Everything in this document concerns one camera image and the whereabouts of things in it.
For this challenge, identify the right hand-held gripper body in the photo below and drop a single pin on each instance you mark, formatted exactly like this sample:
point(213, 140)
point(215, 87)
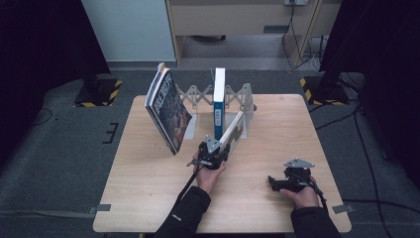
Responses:
point(298, 180)

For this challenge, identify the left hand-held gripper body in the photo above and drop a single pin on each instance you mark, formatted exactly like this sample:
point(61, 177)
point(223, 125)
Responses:
point(209, 158)

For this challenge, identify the white expandable book rack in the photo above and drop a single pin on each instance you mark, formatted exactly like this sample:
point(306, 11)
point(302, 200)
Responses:
point(246, 99)

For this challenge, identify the dark book with orange print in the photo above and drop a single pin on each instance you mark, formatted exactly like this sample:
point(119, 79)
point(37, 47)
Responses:
point(171, 112)

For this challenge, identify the blue book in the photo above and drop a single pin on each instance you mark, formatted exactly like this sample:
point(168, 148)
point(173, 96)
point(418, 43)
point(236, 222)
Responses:
point(219, 86)

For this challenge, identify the person's right hand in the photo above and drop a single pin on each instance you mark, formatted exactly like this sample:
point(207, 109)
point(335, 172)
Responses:
point(305, 198)

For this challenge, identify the person's left hand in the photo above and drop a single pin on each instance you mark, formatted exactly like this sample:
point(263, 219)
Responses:
point(209, 180)

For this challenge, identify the grey tape piece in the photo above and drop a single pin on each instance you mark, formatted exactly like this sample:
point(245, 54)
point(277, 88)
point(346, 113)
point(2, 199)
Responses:
point(100, 208)
point(343, 208)

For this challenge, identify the stand with black-yellow striped base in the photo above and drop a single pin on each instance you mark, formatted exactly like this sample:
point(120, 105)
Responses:
point(99, 94)
point(325, 92)

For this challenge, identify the black tape mark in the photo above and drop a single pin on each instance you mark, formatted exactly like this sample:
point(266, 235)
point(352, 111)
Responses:
point(110, 134)

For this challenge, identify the light wooden cabinet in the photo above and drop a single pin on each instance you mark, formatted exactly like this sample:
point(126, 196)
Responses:
point(224, 18)

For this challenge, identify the black curtain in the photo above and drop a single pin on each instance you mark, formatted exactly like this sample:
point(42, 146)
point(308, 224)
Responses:
point(39, 66)
point(389, 66)

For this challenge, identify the white power strip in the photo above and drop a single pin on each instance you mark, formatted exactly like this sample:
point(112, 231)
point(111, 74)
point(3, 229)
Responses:
point(295, 2)

